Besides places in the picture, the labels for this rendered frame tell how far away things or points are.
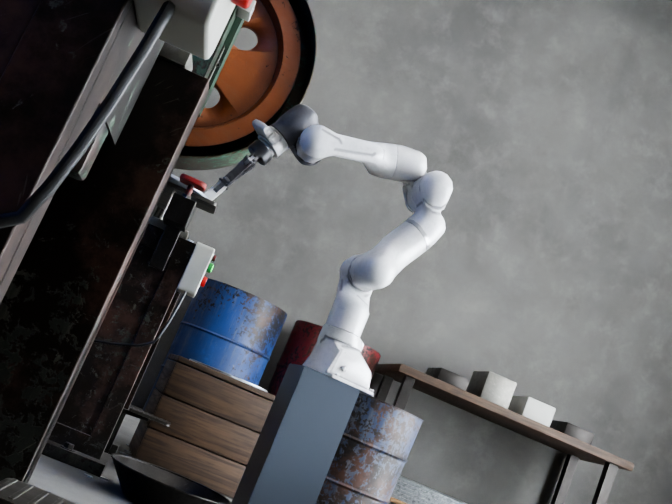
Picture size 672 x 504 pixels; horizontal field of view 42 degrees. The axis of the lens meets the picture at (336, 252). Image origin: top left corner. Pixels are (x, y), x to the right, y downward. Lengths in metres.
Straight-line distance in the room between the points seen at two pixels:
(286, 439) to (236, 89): 1.24
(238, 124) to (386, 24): 3.61
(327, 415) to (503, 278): 3.94
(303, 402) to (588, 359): 4.25
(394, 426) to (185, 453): 0.76
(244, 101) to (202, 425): 1.09
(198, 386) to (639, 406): 4.37
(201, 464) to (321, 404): 0.56
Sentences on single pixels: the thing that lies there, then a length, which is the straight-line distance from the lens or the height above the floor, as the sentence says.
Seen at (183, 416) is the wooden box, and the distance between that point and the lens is 2.89.
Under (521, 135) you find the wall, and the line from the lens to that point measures 6.57.
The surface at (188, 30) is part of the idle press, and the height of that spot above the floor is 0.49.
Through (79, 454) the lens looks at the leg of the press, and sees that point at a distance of 2.28.
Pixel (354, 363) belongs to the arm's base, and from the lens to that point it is 2.56.
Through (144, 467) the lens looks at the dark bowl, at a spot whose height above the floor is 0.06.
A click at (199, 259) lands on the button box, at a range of 2.31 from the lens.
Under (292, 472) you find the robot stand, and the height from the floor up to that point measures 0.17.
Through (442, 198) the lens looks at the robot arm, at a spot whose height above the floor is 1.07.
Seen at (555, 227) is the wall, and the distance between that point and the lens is 6.53.
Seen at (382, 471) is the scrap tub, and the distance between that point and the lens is 3.22.
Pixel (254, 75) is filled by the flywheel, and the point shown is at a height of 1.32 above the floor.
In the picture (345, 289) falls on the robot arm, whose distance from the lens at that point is 2.62.
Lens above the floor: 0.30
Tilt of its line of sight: 11 degrees up
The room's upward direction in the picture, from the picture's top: 23 degrees clockwise
